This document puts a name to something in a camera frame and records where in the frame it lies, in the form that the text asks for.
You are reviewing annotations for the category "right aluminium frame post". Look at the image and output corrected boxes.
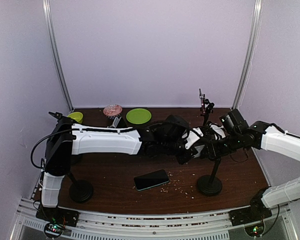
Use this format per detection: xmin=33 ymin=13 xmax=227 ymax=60
xmin=231 ymin=0 xmax=264 ymax=109

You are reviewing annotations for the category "front aluminium rail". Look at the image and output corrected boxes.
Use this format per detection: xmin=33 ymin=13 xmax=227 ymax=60
xmin=9 ymin=197 xmax=298 ymax=240

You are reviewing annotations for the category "black phone teal case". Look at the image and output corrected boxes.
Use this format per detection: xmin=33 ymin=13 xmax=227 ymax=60
xmin=133 ymin=169 xmax=170 ymax=191

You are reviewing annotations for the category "lime green plate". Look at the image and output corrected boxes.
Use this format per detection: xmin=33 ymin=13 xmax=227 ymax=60
xmin=126 ymin=108 xmax=152 ymax=125

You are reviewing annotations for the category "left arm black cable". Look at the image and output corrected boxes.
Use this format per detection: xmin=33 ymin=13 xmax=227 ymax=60
xmin=31 ymin=126 xmax=141 ymax=169

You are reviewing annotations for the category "lime green bowl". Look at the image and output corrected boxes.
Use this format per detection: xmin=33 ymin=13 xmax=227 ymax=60
xmin=67 ymin=111 xmax=84 ymax=124

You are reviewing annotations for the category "pink patterned bowl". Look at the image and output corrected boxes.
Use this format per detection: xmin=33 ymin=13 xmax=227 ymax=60
xmin=103 ymin=104 xmax=123 ymax=119

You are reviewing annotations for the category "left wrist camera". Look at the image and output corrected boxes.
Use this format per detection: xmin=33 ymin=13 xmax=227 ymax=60
xmin=181 ymin=127 xmax=203 ymax=150

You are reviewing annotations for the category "pink phone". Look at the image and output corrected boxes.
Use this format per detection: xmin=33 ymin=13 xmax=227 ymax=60
xmin=199 ymin=88 xmax=206 ymax=116

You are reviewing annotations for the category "black phone stand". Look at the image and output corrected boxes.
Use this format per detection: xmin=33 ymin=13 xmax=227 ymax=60
xmin=202 ymin=99 xmax=215 ymax=126
xmin=197 ymin=158 xmax=223 ymax=197
xmin=67 ymin=172 xmax=94 ymax=204

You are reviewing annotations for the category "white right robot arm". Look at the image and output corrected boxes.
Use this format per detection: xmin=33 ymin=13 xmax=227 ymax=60
xmin=197 ymin=109 xmax=300 ymax=226

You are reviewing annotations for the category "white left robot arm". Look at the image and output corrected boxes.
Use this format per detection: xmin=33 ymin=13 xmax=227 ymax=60
xmin=30 ymin=112 xmax=207 ymax=222

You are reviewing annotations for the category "left aluminium frame post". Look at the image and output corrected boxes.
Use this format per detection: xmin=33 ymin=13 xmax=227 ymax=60
xmin=42 ymin=0 xmax=74 ymax=112

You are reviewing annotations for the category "aluminium frame post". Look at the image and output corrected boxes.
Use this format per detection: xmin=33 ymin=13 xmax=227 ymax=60
xmin=42 ymin=0 xmax=74 ymax=112
xmin=231 ymin=0 xmax=264 ymax=109

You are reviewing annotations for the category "white desk phone stand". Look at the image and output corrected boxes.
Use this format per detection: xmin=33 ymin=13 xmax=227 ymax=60
xmin=108 ymin=116 xmax=125 ymax=129

